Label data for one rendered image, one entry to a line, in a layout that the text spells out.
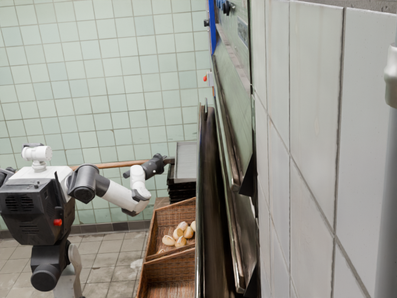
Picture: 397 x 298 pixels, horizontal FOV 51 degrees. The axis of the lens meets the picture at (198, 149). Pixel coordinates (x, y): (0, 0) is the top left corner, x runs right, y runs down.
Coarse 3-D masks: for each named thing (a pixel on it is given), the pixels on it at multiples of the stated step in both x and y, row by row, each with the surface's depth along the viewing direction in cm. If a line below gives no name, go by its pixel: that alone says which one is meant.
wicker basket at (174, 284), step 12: (180, 252) 226; (192, 252) 226; (144, 264) 228; (156, 264) 229; (180, 264) 229; (192, 264) 228; (144, 276) 226; (156, 276) 231; (168, 276) 231; (180, 276) 231; (192, 276) 232; (144, 288) 225; (156, 288) 231; (168, 288) 230; (180, 288) 229; (192, 288) 228
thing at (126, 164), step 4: (140, 160) 241; (144, 160) 241; (148, 160) 240; (96, 164) 241; (100, 164) 241; (104, 164) 240; (108, 164) 240; (112, 164) 240; (116, 164) 240; (120, 164) 240; (124, 164) 240; (128, 164) 240; (132, 164) 240; (136, 164) 240; (140, 164) 240; (72, 168) 240; (76, 168) 240; (100, 168) 241; (104, 168) 241; (108, 168) 241; (16, 172) 241
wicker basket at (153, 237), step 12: (180, 204) 282; (156, 216) 285; (168, 216) 285; (180, 216) 286; (192, 216) 285; (156, 228) 281; (168, 228) 287; (156, 240) 275; (192, 240) 272; (156, 252) 262; (168, 252) 232; (168, 264) 235
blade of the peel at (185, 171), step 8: (176, 144) 262; (184, 144) 267; (192, 144) 267; (176, 152) 250; (184, 152) 255; (192, 152) 254; (176, 160) 243; (184, 160) 243; (192, 160) 242; (176, 168) 234; (184, 168) 233; (192, 168) 232; (176, 176) 223; (184, 176) 222; (192, 176) 222
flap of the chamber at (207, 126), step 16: (208, 112) 250; (208, 128) 221; (208, 144) 199; (208, 160) 180; (208, 176) 165; (208, 192) 152; (208, 208) 141; (224, 208) 142; (208, 224) 131; (224, 224) 132; (208, 240) 123; (224, 240) 124; (208, 256) 115; (224, 256) 116; (208, 272) 109; (224, 272) 110; (208, 288) 103; (224, 288) 104
